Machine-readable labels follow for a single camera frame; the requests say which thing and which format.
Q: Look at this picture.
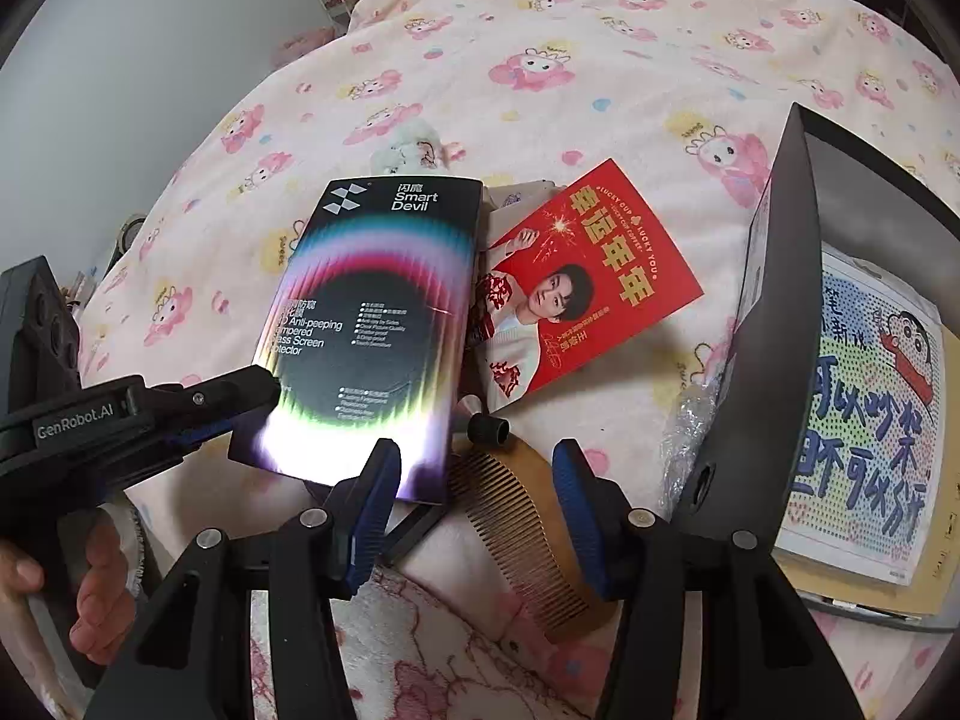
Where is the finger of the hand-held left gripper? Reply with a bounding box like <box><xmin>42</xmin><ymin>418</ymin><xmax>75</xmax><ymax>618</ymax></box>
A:
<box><xmin>139</xmin><ymin>364</ymin><xmax>281</xmax><ymax>430</ymax></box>
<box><xmin>148</xmin><ymin>418</ymin><xmax>250</xmax><ymax>467</ymax></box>

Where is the cartoon bead picture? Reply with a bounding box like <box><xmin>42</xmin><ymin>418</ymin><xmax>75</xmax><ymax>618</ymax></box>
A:
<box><xmin>772</xmin><ymin>244</ymin><xmax>944</xmax><ymax>587</ymax></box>

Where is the clear plastic wrap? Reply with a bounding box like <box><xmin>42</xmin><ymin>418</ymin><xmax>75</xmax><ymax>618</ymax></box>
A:
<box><xmin>660</xmin><ymin>381</ymin><xmax>730</xmax><ymax>512</ymax></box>

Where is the person's left hand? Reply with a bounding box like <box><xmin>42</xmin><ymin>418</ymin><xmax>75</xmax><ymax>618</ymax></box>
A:
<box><xmin>0</xmin><ymin>504</ymin><xmax>140</xmax><ymax>665</ymax></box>

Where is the black square frame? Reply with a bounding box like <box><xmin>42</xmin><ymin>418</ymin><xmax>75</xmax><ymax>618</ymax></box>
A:
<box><xmin>382</xmin><ymin>499</ymin><xmax>445</xmax><ymax>565</ymax></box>

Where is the wooden comb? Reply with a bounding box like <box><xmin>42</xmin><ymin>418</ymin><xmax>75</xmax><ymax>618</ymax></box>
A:
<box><xmin>448</xmin><ymin>439</ymin><xmax>627</xmax><ymax>646</ymax></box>

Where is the black holographic screen protector box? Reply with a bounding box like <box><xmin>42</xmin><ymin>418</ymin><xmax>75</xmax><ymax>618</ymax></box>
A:
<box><xmin>227</xmin><ymin>176</ymin><xmax>485</xmax><ymax>503</ymax></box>

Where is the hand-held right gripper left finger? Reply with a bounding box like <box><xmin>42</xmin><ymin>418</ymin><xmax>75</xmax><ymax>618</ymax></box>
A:
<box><xmin>86</xmin><ymin>439</ymin><xmax>404</xmax><ymax>720</ymax></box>

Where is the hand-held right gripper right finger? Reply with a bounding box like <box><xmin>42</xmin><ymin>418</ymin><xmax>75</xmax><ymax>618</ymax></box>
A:
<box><xmin>553</xmin><ymin>439</ymin><xmax>878</xmax><ymax>720</ymax></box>

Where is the pink printed blanket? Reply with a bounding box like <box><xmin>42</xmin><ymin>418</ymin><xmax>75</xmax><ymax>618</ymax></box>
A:
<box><xmin>75</xmin><ymin>0</ymin><xmax>960</xmax><ymax>720</ymax></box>

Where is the red printed card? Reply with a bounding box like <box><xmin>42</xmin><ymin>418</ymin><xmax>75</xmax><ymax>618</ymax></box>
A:
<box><xmin>472</xmin><ymin>159</ymin><xmax>706</xmax><ymax>415</ymax></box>

